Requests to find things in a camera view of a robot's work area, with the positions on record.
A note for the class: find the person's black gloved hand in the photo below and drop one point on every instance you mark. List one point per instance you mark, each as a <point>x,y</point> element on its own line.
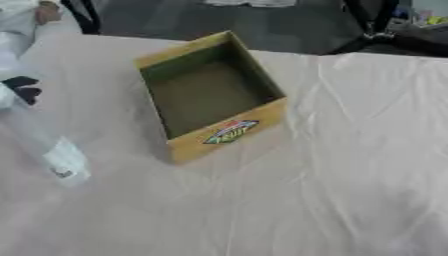
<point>25,89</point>

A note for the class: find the person's bare hand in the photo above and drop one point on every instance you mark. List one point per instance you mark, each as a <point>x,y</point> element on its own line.
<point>46,13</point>

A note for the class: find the clear plastic bottle white label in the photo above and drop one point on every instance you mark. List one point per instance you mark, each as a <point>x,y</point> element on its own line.
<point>65,161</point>

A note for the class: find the tan cardboard box green inside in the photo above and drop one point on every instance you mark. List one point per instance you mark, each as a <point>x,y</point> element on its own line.
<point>204,96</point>

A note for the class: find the person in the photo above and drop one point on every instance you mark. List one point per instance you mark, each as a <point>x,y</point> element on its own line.
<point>13,23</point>

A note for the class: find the black chair leg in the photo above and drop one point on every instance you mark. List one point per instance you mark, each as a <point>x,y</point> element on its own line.
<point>84,16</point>

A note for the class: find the colourful clutter pile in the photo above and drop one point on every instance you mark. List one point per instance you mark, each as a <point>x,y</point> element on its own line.
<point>429,18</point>

